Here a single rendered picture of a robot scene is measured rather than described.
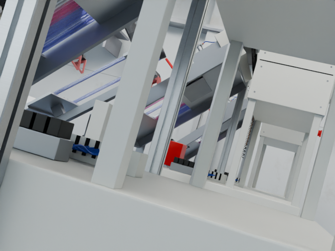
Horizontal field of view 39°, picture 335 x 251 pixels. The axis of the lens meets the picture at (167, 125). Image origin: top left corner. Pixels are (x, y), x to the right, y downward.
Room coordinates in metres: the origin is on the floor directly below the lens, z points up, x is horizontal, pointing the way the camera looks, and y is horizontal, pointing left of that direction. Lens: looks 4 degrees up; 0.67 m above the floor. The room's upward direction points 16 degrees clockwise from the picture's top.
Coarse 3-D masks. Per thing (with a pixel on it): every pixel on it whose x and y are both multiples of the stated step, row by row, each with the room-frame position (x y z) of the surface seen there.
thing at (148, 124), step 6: (144, 114) 2.30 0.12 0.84; (144, 120) 2.40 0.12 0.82; (150, 120) 2.45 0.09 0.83; (156, 120) 2.52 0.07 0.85; (144, 126) 2.52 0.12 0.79; (150, 126) 2.58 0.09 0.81; (138, 132) 2.58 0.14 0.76; (144, 132) 2.64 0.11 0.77; (150, 132) 2.71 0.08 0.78; (138, 138) 2.71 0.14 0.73
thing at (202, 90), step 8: (208, 72) 2.15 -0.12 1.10; (216, 72) 2.21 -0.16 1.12; (200, 80) 2.07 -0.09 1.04; (208, 80) 2.27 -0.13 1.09; (216, 80) 2.34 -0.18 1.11; (240, 80) 2.57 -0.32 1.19; (192, 88) 2.13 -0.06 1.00; (200, 88) 2.19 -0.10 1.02; (208, 88) 2.26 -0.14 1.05; (184, 96) 2.34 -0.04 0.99; (192, 96) 2.26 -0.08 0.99; (200, 96) 2.33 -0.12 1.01; (208, 96) 2.56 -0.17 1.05; (192, 104) 2.56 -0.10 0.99; (200, 104) 2.65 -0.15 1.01
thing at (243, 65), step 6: (216, 36) 2.00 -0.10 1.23; (222, 36) 2.00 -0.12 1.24; (222, 42) 2.00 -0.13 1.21; (240, 60) 2.03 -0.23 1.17; (246, 60) 2.07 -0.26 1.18; (240, 66) 2.12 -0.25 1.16; (246, 66) 2.16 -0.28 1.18; (240, 72) 2.37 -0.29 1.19; (246, 72) 2.27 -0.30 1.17; (246, 78) 2.38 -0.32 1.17
